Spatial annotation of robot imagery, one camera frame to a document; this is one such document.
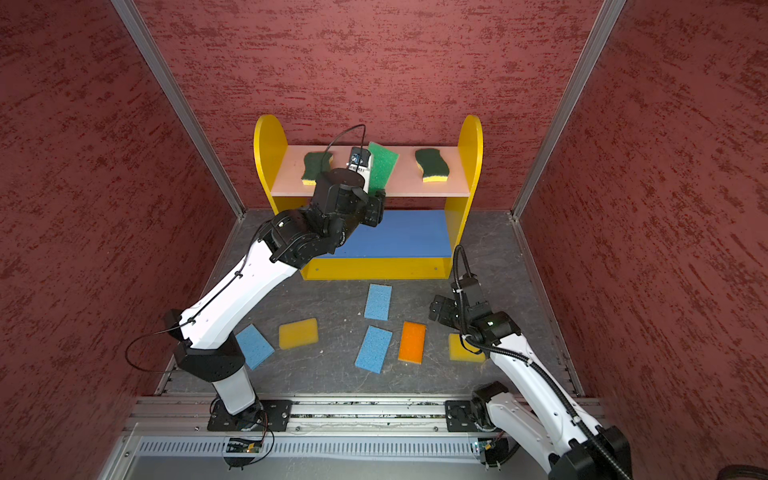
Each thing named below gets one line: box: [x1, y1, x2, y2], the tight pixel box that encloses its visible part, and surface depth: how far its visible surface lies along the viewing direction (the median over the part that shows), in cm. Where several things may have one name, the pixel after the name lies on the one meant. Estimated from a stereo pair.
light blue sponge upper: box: [364, 284, 393, 321], surface depth 96 cm
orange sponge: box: [398, 321, 427, 365], surface depth 87 cm
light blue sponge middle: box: [354, 325, 393, 374], surface depth 86 cm
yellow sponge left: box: [278, 318, 319, 350], surface depth 88 cm
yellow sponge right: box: [449, 333, 486, 363], surface depth 85 cm
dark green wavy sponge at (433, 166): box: [415, 149, 450, 183], surface depth 76 cm
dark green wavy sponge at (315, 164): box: [301, 152, 333, 186], surface depth 75 cm
